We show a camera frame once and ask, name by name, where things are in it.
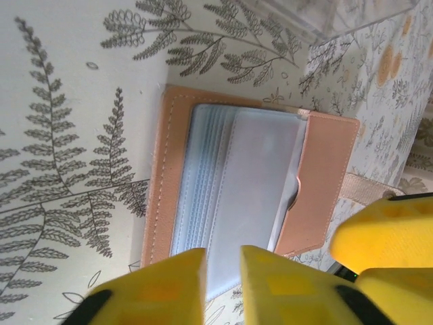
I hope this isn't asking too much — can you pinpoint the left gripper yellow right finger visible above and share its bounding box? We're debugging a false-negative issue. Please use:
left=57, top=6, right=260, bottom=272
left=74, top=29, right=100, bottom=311
left=239, top=244, right=407, bottom=325

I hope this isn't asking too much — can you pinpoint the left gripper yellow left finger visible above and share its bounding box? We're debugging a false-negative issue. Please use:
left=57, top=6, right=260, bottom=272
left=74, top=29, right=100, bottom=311
left=53, top=247, right=208, bottom=325

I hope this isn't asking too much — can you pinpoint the pink leather card holder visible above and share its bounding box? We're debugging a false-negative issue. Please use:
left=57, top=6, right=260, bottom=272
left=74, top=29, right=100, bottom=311
left=140, top=83, right=398, bottom=302

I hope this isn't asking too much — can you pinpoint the clear acrylic box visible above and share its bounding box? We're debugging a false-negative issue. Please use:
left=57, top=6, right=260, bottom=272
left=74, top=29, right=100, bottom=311
left=267, top=0, right=433, bottom=45

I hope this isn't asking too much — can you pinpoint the floral table cover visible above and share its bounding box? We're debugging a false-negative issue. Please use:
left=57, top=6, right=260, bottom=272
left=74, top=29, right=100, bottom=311
left=0, top=0, right=433, bottom=325

